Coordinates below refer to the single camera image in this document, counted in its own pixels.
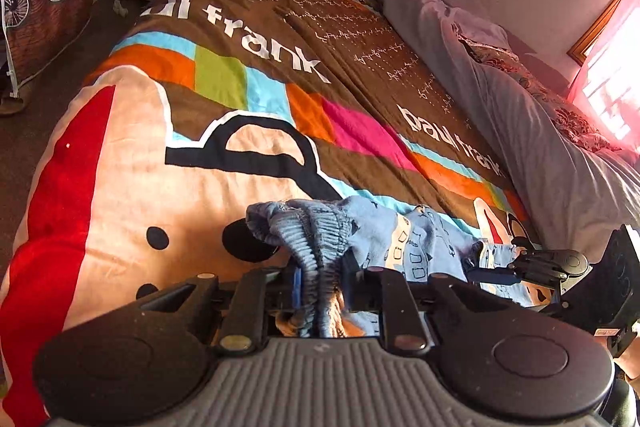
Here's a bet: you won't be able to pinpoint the person's right hand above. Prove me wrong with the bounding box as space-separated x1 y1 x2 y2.
614 338 640 381

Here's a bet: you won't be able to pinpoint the floral patterned pillow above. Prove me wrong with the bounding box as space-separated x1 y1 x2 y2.
458 34 620 153

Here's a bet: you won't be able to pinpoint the paul frank colourful bedspread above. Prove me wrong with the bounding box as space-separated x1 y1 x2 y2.
1 0 534 426

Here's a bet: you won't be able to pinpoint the pink window curtain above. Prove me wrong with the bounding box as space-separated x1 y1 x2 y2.
568 0 640 155

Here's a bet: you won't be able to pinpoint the grey duvet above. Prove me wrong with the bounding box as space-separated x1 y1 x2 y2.
380 0 639 261

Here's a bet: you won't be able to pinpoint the blue patterned children's pants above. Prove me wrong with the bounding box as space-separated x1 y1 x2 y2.
245 196 521 338

